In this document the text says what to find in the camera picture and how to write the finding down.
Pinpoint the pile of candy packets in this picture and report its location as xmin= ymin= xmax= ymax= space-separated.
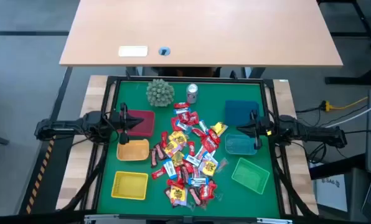
xmin=96 ymin=80 xmax=281 ymax=218

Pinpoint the artificial green plant in pot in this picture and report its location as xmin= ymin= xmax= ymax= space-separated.
xmin=146 ymin=78 xmax=176 ymax=108

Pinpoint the black cable sleeve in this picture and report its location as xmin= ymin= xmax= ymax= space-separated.
xmin=59 ymin=146 xmax=109 ymax=212
xmin=272 ymin=146 xmax=319 ymax=217

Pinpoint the orange plastic bin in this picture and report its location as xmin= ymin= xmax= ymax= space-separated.
xmin=116 ymin=138 xmax=151 ymax=162

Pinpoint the light wooden desk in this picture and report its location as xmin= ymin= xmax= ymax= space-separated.
xmin=59 ymin=0 xmax=344 ymax=68

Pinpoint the red plastic bin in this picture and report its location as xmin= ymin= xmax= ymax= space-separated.
xmin=116 ymin=109 xmax=156 ymax=138

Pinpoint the black desk frame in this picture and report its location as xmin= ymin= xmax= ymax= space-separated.
xmin=316 ymin=0 xmax=371 ymax=86

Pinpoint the white rectangular desk plate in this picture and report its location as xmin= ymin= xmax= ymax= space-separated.
xmin=118 ymin=45 xmax=149 ymax=58

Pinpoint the yellow black hazard tape strip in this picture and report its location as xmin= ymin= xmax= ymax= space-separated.
xmin=25 ymin=135 xmax=56 ymax=215

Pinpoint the yellow plastic basket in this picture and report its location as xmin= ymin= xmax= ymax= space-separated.
xmin=111 ymin=170 xmax=149 ymax=201

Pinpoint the white cable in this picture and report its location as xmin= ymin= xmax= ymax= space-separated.
xmin=324 ymin=102 xmax=371 ymax=129

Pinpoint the yellow Sour Patch candy pack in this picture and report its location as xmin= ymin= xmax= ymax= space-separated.
xmin=198 ymin=159 xmax=218 ymax=177
xmin=168 ymin=130 xmax=189 ymax=146
xmin=169 ymin=185 xmax=189 ymax=207
xmin=163 ymin=140 xmax=182 ymax=158
xmin=210 ymin=121 xmax=229 ymax=137

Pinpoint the dark blue plastic bin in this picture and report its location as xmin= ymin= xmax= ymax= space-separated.
xmin=224 ymin=100 xmax=261 ymax=127

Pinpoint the white red soda can box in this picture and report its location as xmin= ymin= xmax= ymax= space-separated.
xmin=185 ymin=83 xmax=199 ymax=105

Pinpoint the black metal table frame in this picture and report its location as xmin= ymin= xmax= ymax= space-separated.
xmin=90 ymin=75 xmax=288 ymax=220

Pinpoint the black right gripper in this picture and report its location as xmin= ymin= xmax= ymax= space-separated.
xmin=237 ymin=109 xmax=275 ymax=150

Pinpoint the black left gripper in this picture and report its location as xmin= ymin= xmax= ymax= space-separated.
xmin=110 ymin=103 xmax=144 ymax=146

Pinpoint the light teal plastic bin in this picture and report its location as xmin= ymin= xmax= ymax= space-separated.
xmin=225 ymin=133 xmax=258 ymax=156

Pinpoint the black floor plate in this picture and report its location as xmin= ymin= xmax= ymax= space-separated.
xmin=19 ymin=124 xmax=77 ymax=215

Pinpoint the green plastic basket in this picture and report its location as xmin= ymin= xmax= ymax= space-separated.
xmin=231 ymin=157 xmax=271 ymax=195

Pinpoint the yellow power cable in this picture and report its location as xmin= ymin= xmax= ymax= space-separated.
xmin=324 ymin=96 xmax=369 ymax=113

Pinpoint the silver metal bracket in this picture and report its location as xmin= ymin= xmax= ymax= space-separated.
xmin=256 ymin=217 xmax=294 ymax=224
xmin=84 ymin=213 xmax=120 ymax=223

